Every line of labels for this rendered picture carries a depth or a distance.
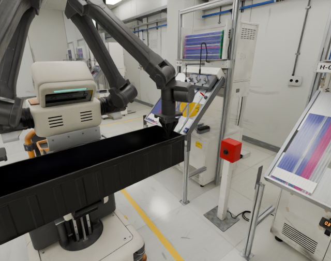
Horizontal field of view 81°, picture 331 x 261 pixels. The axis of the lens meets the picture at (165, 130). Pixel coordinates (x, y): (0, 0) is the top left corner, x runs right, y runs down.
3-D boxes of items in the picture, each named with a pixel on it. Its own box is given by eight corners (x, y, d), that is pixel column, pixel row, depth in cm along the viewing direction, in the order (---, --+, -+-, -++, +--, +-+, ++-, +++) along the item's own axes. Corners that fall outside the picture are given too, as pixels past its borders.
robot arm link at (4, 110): (18, 110, 71) (-1, 106, 68) (15, 96, 63) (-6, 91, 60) (10, 133, 67) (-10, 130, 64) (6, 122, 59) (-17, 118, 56)
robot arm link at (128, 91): (117, 91, 96) (109, 97, 92) (124, 80, 88) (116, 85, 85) (130, 105, 97) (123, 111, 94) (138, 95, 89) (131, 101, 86)
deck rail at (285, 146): (268, 182, 121) (266, 177, 117) (265, 180, 122) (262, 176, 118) (320, 96, 133) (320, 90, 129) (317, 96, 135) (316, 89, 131)
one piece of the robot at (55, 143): (46, 178, 88) (35, 134, 81) (104, 159, 105) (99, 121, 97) (55, 196, 77) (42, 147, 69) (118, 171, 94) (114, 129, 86)
